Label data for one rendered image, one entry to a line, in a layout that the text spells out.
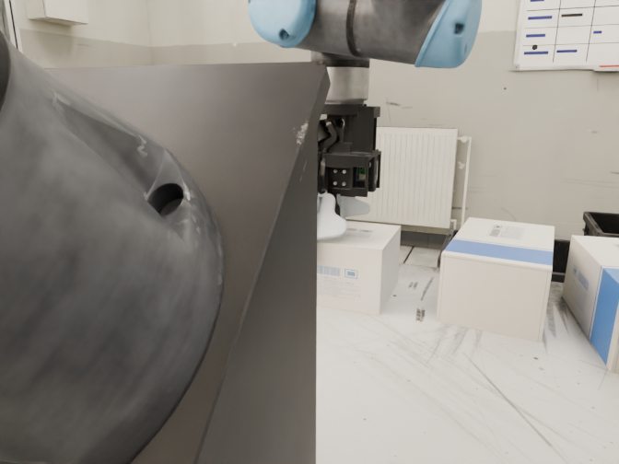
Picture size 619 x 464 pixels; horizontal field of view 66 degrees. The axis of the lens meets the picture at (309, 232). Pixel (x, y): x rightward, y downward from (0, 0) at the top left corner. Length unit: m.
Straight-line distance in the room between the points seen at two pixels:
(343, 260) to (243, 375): 0.44
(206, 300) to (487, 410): 0.36
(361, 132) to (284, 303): 0.43
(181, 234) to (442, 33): 0.35
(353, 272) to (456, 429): 0.25
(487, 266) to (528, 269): 0.04
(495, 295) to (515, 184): 2.58
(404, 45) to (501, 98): 2.65
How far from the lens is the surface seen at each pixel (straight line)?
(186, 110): 0.24
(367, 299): 0.62
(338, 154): 0.62
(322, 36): 0.51
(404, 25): 0.47
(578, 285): 0.70
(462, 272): 0.60
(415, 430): 0.45
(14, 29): 2.08
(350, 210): 0.72
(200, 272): 0.16
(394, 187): 3.12
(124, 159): 0.16
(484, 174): 3.15
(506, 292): 0.60
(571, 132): 3.15
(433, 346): 0.57
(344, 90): 0.61
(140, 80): 0.27
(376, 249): 0.60
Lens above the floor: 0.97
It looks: 16 degrees down
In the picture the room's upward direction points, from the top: straight up
